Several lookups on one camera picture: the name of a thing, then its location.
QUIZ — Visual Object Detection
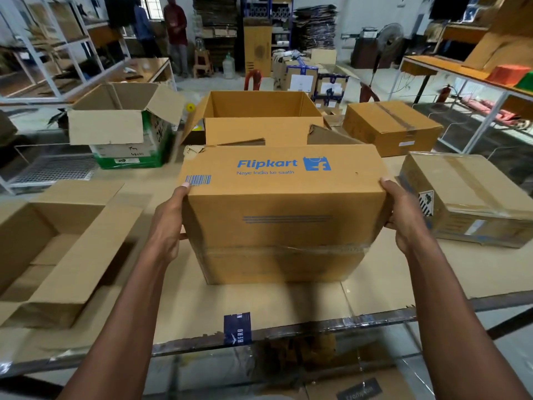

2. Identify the person's right hand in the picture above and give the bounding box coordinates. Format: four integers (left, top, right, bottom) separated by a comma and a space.
379, 177, 437, 258

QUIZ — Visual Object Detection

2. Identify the person's left hand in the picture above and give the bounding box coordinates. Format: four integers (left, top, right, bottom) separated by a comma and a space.
144, 182, 192, 266

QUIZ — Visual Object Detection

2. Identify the taped box with hazard label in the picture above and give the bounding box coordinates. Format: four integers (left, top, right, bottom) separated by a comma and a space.
399, 152, 533, 249

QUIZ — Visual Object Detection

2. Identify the small pale cardboard box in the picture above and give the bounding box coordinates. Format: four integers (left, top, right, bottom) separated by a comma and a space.
0, 180, 144, 329

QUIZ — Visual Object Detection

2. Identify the yellow-brown box with printed tape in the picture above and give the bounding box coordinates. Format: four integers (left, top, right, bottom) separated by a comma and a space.
342, 100, 444, 158

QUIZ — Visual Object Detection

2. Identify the green white CM-1 box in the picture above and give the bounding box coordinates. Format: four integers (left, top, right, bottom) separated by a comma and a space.
67, 82, 186, 170

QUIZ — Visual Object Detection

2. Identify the blue logo yellow cardboard box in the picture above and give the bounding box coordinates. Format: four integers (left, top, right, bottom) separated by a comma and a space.
178, 124, 394, 285

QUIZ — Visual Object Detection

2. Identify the large yellow cardboard box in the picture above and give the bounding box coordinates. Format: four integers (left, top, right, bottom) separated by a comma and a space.
179, 91, 330, 147

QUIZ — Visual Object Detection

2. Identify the person's left forearm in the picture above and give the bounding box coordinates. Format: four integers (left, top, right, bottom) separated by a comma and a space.
58, 249, 184, 400

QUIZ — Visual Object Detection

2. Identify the person's right forearm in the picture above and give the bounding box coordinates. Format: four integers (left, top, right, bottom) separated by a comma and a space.
401, 239, 533, 400

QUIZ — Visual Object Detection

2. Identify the stack of flattened cardboard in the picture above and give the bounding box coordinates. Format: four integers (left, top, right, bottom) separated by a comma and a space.
293, 4, 337, 51

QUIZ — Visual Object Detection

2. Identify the dark blue sticker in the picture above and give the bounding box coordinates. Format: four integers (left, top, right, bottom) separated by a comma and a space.
223, 312, 253, 346

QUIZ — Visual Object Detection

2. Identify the wooden desk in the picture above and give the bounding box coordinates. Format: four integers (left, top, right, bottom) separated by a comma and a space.
68, 57, 175, 103

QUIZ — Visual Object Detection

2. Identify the orange top metal shelf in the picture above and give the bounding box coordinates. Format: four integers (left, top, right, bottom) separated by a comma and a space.
389, 24, 533, 154

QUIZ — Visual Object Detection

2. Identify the wooden stool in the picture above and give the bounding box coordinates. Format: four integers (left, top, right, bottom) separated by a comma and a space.
192, 49, 214, 78

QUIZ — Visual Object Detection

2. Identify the red cube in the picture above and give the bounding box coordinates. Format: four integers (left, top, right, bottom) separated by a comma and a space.
486, 64, 532, 86

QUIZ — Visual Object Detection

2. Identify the pile of blue taped parcels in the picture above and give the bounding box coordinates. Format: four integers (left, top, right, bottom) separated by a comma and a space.
273, 52, 350, 115

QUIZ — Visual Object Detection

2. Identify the upright brown box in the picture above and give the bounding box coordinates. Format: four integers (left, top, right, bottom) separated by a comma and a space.
243, 25, 274, 78

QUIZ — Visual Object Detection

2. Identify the blue metal rack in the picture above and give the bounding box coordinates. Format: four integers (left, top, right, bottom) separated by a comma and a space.
241, 0, 294, 51

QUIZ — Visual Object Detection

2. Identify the white wire frame rack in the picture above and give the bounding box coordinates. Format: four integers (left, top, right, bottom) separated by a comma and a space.
429, 95, 533, 154

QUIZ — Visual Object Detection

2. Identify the white wire mesh rack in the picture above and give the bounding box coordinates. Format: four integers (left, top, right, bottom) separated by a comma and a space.
0, 143, 100, 196

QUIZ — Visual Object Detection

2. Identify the black pedestal fan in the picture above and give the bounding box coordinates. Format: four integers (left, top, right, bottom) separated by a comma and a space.
370, 22, 405, 76

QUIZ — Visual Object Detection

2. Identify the white metal shelf frame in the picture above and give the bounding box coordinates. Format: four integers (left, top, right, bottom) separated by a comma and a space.
0, 0, 132, 104

